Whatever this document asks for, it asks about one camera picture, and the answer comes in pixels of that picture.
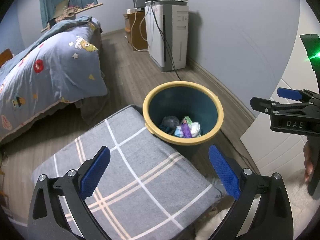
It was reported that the white tissue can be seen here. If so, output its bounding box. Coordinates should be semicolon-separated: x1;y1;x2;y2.
189;122;201;138

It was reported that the purple spray bottle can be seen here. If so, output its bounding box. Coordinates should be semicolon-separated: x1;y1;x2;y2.
181;123;193;138

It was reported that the black plastic bag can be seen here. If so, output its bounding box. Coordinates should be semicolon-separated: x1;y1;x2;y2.
159;116;180;134

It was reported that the green white medicine box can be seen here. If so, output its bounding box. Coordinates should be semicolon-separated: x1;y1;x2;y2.
181;116;193;125

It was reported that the blue wet wipes pack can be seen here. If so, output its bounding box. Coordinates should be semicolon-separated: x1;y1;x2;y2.
174;125;184;138

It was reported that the yellow and teal trash bin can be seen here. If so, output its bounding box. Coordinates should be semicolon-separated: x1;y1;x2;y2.
142;81;224;147

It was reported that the person's right hand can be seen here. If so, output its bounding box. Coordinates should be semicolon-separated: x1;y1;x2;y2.
303;141;313;182

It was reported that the grey plaid cushion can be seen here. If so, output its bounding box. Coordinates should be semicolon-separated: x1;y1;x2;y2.
31;105;227;239

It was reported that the white air purifier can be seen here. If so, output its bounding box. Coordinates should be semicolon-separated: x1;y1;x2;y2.
145;0;189;72

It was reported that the wooden side cabinet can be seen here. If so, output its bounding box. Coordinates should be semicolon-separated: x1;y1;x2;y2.
123;11;148;51

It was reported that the blue patterned duvet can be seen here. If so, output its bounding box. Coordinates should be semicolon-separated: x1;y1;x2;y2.
1;16;107;144

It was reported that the wooden bed headboard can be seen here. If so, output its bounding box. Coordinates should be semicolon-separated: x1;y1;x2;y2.
0;49;14;67

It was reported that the clothes pile on windowsill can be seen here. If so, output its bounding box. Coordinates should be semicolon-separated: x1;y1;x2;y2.
51;0;95;22

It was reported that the black floor cable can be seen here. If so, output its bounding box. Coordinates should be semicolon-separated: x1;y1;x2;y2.
150;0;183;82

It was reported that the white cable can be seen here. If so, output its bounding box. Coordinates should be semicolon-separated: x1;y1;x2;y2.
130;0;153;53

